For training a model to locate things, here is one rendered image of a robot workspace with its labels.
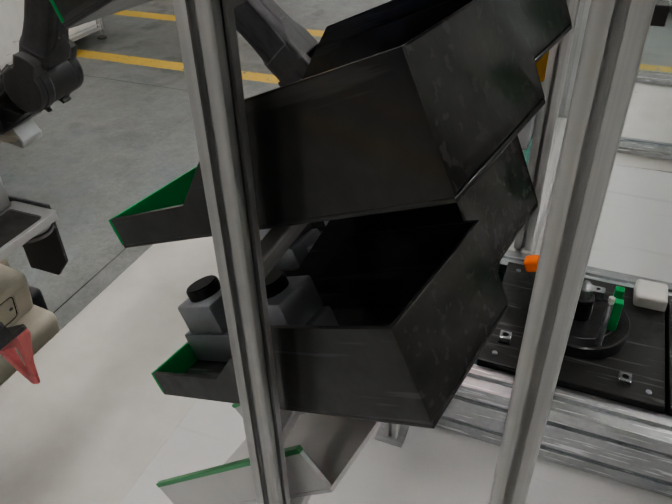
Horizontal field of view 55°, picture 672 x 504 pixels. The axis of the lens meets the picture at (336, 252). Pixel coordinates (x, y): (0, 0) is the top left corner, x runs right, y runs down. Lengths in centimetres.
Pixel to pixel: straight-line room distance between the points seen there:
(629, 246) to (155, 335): 93
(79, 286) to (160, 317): 162
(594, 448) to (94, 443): 69
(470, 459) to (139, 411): 49
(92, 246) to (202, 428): 209
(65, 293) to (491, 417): 212
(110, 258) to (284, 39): 214
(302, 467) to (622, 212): 112
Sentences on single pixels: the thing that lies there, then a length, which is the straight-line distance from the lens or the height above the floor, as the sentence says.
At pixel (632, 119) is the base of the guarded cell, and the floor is 86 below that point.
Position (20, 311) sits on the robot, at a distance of 137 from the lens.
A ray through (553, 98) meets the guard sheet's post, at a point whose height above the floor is 124.
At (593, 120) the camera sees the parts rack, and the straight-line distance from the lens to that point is 27.
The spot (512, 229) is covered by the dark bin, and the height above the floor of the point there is 131.
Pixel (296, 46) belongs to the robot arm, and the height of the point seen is 135.
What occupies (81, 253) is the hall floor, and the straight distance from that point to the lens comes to 299.
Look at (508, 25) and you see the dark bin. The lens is 38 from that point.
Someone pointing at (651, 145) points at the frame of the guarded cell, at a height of 89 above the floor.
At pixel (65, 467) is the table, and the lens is 102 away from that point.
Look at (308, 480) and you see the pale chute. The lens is 53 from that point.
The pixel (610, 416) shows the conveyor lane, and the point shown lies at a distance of 92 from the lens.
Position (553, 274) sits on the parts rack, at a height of 145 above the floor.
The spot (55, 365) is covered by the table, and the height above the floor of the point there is 86.
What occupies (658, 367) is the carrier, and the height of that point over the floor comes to 97.
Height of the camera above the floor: 162
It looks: 36 degrees down
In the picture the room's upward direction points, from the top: 2 degrees counter-clockwise
